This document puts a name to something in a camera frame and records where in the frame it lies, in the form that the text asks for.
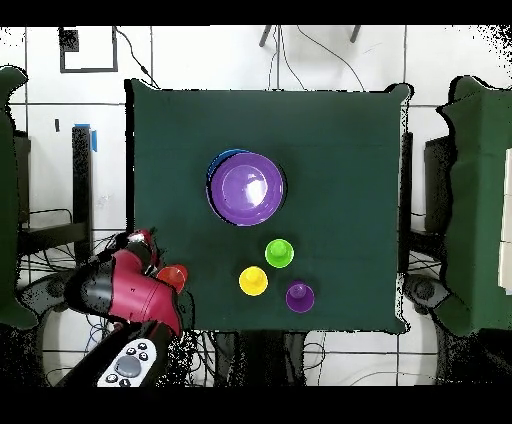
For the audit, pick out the orange cup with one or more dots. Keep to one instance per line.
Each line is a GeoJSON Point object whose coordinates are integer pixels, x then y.
{"type": "Point", "coordinates": [174, 276]}

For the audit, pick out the large purple bowl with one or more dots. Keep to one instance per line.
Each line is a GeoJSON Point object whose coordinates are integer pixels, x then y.
{"type": "Point", "coordinates": [246, 190]}

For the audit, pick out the large light blue bowl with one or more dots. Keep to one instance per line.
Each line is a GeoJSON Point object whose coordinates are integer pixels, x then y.
{"type": "Point", "coordinates": [224, 156]}

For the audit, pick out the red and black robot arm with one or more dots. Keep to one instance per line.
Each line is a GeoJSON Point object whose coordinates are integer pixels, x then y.
{"type": "Point", "coordinates": [136, 292]}

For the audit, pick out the black metal stand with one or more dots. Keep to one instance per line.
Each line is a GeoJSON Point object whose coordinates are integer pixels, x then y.
{"type": "Point", "coordinates": [406, 200]}
{"type": "Point", "coordinates": [82, 192]}

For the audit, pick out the black floor stand base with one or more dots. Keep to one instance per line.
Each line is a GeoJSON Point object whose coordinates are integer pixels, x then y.
{"type": "Point", "coordinates": [424, 290]}
{"type": "Point", "coordinates": [44, 288]}

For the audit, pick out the yellow cup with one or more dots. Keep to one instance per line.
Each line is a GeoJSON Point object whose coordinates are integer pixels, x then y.
{"type": "Point", "coordinates": [253, 282]}

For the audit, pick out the black equipment box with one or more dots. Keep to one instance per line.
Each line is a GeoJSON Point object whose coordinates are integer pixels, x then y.
{"type": "Point", "coordinates": [438, 188]}
{"type": "Point", "coordinates": [23, 180]}

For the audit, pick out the green cup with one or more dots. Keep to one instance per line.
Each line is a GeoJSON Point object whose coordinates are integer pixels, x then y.
{"type": "Point", "coordinates": [279, 254]}

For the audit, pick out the side table green cloth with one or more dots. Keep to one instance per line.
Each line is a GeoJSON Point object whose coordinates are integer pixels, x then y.
{"type": "Point", "coordinates": [476, 200]}
{"type": "Point", "coordinates": [8, 200]}

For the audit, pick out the purple cup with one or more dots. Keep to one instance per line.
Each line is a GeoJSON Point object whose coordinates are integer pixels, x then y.
{"type": "Point", "coordinates": [300, 300]}

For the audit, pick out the dark green tablecloth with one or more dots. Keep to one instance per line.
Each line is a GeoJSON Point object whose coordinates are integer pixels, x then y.
{"type": "Point", "coordinates": [340, 180]}

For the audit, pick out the gray square floor frame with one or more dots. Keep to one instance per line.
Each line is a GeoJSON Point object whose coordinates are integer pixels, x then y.
{"type": "Point", "coordinates": [88, 70]}

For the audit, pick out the camera tripod legs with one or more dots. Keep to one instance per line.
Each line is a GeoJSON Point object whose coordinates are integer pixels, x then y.
{"type": "Point", "coordinates": [265, 36]}

